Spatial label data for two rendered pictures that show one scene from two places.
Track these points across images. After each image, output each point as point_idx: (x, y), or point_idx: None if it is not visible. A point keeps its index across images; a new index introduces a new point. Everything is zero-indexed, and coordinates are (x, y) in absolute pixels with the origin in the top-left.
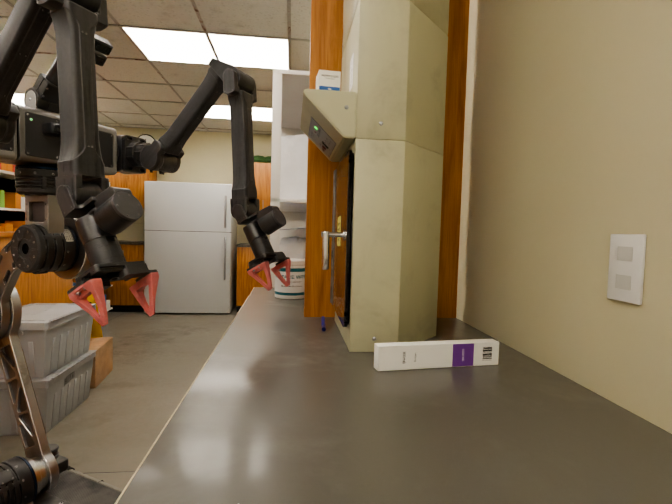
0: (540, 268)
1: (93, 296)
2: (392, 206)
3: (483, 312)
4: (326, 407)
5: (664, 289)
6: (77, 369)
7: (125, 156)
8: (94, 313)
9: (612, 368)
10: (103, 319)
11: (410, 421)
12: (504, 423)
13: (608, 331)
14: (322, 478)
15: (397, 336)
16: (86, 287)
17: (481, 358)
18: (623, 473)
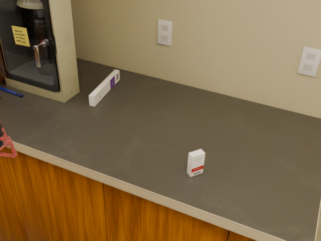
0: (118, 27)
1: (10, 146)
2: (69, 21)
3: (75, 47)
4: (112, 130)
5: (178, 40)
6: None
7: None
8: (8, 154)
9: (159, 67)
10: (15, 154)
11: (139, 119)
12: (156, 104)
13: (157, 54)
14: (152, 147)
15: (78, 85)
16: (7, 144)
17: (116, 80)
18: (190, 104)
